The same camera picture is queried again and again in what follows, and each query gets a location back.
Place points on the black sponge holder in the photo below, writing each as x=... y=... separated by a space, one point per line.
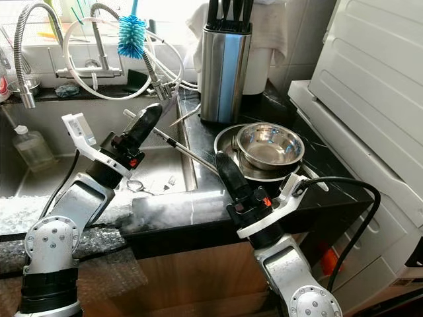
x=137 y=80

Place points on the small orange object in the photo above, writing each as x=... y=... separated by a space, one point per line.
x=328 y=261

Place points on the wooden base cabinet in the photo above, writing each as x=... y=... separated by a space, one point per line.
x=172 y=284

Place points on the blue bottle brush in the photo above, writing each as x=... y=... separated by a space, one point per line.
x=131 y=36

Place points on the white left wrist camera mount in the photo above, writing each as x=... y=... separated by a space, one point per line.
x=78 y=129

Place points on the white countertop dish appliance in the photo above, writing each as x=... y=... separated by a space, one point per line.
x=370 y=79

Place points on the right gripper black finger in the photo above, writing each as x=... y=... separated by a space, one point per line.
x=227 y=179
x=240 y=181

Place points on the small steel teaspoon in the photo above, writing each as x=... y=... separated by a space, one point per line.
x=135 y=185

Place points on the clear plastic bottle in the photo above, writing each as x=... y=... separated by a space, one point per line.
x=34 y=150

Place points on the white washing machine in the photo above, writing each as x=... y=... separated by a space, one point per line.
x=390 y=264

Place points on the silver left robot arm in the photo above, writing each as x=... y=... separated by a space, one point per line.
x=76 y=205

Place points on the stainless steel bowl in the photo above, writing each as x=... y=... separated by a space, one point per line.
x=271 y=145

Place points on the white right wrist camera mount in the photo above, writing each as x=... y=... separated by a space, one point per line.
x=271 y=224

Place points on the stainless steel knife block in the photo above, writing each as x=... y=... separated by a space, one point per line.
x=225 y=76

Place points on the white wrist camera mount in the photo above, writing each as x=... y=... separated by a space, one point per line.
x=78 y=129
x=271 y=224

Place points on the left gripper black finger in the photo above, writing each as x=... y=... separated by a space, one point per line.
x=139 y=122
x=149 y=132

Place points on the shallow stainless steel plate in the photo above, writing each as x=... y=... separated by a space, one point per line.
x=225 y=152

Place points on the clear bubble wrap sheet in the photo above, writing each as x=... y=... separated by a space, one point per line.
x=13 y=218

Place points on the dark scrub pad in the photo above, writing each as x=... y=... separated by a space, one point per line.
x=66 y=91

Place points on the stainless steel sink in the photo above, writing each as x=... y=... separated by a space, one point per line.
x=39 y=115

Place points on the small steel fork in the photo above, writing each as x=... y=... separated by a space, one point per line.
x=169 y=183

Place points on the chrome gooseneck tap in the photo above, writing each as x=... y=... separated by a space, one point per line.
x=99 y=46

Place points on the white red soap bottle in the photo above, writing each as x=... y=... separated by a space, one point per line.
x=3 y=89

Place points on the small steel cup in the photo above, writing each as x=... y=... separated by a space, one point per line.
x=33 y=84

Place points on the white cloth towel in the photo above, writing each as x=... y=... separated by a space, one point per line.
x=268 y=33

